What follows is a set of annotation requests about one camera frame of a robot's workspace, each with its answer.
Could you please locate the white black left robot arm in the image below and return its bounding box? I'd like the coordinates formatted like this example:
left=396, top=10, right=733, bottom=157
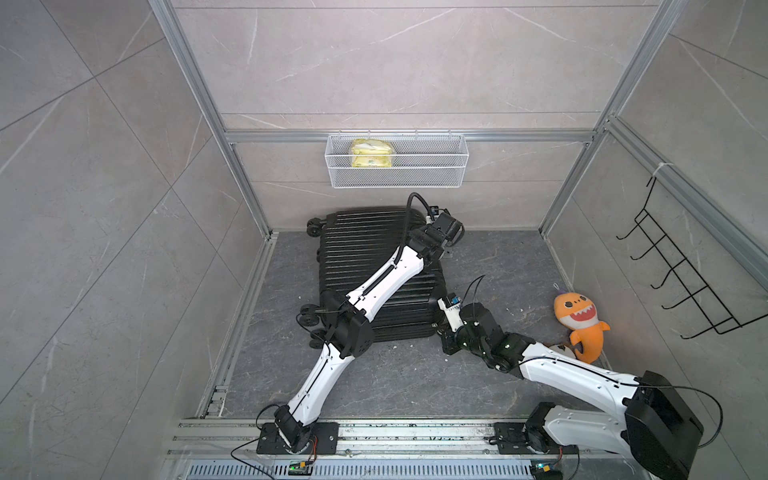
left=265, top=192, right=465, bottom=454

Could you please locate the yellow packet in basket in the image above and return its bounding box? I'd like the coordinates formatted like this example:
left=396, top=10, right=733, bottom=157
left=349, top=139, right=395, bottom=168

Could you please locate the black wire hook rack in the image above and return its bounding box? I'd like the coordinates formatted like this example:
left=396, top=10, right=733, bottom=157
left=615, top=177, right=767, bottom=340

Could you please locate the orange shark plush toy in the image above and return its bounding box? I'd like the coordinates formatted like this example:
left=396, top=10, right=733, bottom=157
left=554, top=292, right=611, bottom=364

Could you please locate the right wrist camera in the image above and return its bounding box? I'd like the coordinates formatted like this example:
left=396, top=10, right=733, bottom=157
left=438, top=293, right=464, bottom=332

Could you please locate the white wire mesh basket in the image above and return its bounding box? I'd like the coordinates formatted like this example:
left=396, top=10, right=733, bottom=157
left=324, top=133, right=469, bottom=189

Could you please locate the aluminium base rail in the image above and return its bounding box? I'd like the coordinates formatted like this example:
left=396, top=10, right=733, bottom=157
left=158, top=419, right=651, bottom=479

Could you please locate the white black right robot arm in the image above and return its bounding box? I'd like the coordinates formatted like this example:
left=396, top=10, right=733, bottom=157
left=437, top=297, right=707, bottom=479

